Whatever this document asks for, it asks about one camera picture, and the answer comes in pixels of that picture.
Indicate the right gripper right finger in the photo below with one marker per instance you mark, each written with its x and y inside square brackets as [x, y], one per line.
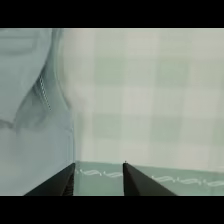
[140, 185]

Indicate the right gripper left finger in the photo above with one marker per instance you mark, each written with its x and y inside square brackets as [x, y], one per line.
[60, 185]

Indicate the pale grey shirt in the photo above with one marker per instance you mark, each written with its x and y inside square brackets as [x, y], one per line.
[33, 146]

